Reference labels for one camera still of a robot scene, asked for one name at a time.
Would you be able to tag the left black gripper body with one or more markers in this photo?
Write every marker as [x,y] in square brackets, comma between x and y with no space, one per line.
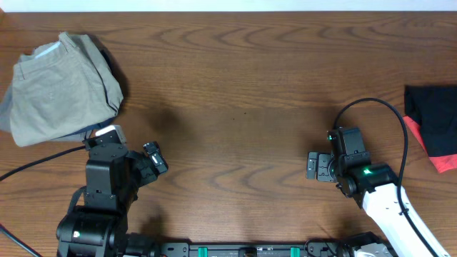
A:
[146,173]

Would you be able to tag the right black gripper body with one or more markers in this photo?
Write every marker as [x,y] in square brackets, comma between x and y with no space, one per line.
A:
[322,172]

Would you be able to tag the black t-shirt with logo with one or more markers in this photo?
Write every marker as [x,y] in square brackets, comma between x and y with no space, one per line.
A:
[433,108]

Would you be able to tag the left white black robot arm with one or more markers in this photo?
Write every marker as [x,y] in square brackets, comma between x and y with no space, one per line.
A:
[96,223]

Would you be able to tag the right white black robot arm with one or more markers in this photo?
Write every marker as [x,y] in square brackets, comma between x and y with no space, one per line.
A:
[376,189]

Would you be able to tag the folded beige khaki pants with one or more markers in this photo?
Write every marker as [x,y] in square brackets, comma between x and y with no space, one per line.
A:
[53,96]

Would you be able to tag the red cloth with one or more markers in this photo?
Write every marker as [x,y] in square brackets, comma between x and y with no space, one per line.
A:
[441,163]

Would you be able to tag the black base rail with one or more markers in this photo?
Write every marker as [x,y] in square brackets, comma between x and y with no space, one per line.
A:
[250,250]

